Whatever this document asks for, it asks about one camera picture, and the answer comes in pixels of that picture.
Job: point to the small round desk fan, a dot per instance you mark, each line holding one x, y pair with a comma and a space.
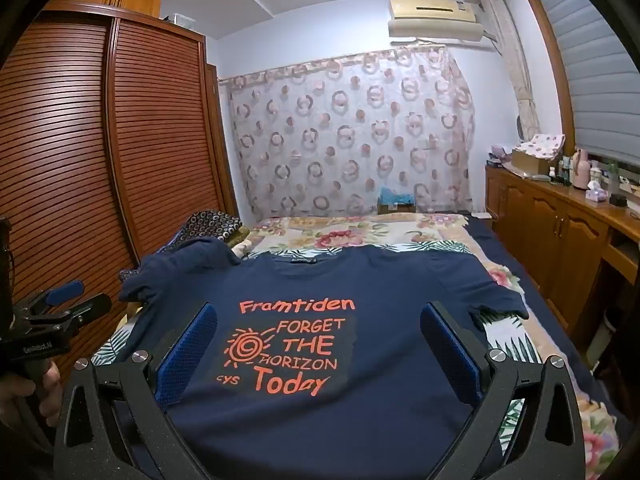
520, 127

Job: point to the wooden louvered wardrobe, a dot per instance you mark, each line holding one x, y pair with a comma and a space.
150, 135

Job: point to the tall green bottle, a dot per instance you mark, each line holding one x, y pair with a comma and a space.
612, 180

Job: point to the cream side curtain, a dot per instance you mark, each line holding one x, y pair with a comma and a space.
510, 60

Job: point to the grey window blind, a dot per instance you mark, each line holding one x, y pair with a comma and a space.
590, 60

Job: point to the olive folded cloth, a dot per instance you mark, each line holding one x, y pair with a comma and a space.
243, 233

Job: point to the wooden window frame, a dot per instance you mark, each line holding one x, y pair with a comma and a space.
547, 50

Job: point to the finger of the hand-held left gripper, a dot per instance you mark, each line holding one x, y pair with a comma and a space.
95, 304
65, 291

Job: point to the wooden sideboard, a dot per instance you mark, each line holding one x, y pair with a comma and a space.
550, 230

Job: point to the person's left hand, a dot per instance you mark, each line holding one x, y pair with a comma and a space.
47, 392

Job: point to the dotted white cloth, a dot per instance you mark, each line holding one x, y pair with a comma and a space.
542, 142

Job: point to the white box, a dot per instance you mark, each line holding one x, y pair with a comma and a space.
183, 21

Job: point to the wall air conditioner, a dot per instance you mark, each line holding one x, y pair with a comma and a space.
435, 17

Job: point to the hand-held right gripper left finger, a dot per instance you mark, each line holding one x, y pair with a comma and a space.
192, 350

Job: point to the navy printed t-shirt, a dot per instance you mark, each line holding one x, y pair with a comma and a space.
300, 280

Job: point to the leaf print bed sheet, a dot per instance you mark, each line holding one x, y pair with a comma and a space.
107, 352

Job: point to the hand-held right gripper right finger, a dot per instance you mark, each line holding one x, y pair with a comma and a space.
447, 355

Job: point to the purple tissue box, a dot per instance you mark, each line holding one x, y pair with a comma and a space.
595, 193

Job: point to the dark blue bed sheet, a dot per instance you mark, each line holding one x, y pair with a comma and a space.
550, 340

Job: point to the floral blanket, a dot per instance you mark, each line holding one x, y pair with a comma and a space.
350, 232

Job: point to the cardboard box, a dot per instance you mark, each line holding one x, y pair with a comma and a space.
527, 161

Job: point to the person's left forearm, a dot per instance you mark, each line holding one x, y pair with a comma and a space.
20, 442

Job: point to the dark green bottle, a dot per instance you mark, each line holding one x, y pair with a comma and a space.
566, 170

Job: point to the dark circle-patterned cushion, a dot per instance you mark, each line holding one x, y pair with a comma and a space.
210, 225

